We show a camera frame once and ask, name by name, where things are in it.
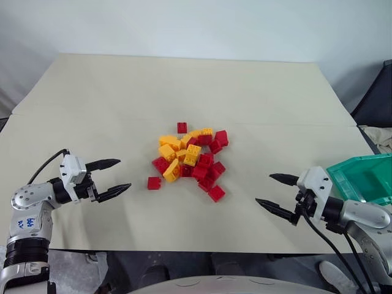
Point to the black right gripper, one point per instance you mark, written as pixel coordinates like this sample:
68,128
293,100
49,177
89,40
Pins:
307,203

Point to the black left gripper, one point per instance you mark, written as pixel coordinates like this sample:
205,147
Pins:
87,191

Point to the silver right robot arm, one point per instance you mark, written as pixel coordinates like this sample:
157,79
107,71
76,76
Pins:
367,214

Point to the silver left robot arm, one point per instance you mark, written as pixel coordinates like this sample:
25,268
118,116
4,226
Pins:
27,196

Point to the beige table cover sheet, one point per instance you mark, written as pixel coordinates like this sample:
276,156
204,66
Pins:
92,220
183,85

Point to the green plastic bin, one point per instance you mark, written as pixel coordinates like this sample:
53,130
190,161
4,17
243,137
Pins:
361,180

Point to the silver robot torso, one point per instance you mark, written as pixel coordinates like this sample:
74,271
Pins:
245,284

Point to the beige cloth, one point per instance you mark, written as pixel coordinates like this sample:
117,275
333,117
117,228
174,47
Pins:
381,137

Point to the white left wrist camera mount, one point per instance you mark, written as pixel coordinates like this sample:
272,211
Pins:
72,171

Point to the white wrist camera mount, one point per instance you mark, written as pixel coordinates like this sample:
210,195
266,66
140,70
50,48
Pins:
315,182
72,171

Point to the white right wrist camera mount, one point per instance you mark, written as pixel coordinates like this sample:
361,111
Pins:
315,182

